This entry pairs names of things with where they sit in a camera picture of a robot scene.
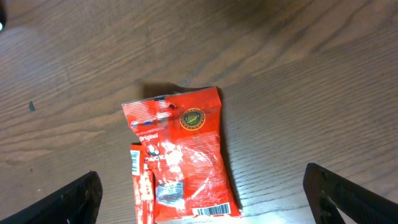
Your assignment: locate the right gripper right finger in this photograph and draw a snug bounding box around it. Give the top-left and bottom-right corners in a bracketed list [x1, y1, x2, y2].
[303, 163, 397, 224]

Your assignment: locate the red snack bag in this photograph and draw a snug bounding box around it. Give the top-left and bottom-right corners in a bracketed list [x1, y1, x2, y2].
[122, 87, 241, 223]

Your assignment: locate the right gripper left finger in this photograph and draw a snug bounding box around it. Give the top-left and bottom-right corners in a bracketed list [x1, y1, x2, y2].
[1, 171, 103, 224]

